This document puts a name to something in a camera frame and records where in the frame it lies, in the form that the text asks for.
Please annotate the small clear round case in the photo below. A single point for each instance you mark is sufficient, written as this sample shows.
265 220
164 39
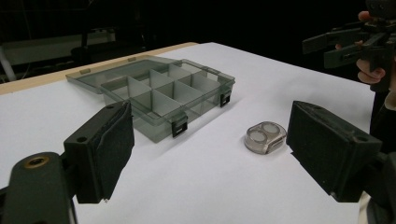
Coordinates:
265 137

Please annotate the clear grey compartment box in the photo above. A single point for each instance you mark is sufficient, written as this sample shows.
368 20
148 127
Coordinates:
162 93

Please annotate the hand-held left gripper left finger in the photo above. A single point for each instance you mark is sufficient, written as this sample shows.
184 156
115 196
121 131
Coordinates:
102 155

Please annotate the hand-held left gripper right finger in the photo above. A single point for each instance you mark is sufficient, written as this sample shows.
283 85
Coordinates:
330 146

